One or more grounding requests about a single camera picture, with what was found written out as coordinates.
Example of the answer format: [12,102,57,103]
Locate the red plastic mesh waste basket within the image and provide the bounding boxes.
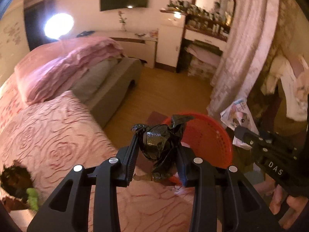
[161,112,234,185]

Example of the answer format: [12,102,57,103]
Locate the person's right hand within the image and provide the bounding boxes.
[269,185,308,230]

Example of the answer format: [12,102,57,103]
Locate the dark red floor mat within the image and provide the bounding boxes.
[146,111,168,126]

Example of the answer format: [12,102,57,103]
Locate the dark brown bag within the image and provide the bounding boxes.
[1,160,34,213]

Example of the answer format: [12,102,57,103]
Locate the stool with plaid cover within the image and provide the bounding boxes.
[185,40,223,79]

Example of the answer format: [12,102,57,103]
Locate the white wardrobe with flower doors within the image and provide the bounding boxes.
[0,2,30,84]

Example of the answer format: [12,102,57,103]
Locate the bed with rose bedspread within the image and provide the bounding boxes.
[0,57,206,232]

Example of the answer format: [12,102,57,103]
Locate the pink lace curtain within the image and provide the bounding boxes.
[207,0,279,120]

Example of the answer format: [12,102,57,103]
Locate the folded pink quilt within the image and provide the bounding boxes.
[15,36,124,105]

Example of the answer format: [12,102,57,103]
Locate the dressing table with mirror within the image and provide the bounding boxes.
[176,0,236,72]

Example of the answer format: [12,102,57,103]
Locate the printed paper wrapper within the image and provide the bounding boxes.
[221,98,259,135]

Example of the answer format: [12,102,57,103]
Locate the white low desk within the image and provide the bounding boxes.
[90,31,158,68]

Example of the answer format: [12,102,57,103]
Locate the green plastic packet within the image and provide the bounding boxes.
[26,188,39,212]

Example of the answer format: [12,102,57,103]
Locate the hanging white clothes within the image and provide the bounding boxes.
[261,55,307,122]

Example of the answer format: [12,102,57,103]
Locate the white cabinet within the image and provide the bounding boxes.
[155,9,185,72]

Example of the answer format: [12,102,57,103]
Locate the black plastic bag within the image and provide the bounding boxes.
[131,115,194,182]

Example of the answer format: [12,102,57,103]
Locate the round ring lamp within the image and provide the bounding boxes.
[44,13,74,40]

